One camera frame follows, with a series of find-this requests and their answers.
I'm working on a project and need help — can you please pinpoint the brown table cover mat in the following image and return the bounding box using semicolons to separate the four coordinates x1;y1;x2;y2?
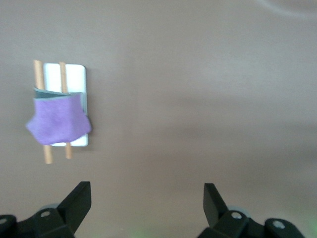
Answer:
0;0;317;238

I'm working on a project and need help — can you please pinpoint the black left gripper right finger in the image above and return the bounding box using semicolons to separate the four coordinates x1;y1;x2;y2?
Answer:
203;182;304;238

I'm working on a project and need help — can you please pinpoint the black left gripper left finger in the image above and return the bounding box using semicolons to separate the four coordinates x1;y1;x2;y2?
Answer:
0;181;91;238

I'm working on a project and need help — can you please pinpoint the purple and grey towel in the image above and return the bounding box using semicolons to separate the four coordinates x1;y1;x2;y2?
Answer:
26;86;93;146

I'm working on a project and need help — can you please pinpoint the white rack with wooden rods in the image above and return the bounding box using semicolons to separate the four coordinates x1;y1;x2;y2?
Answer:
33;59;89;164

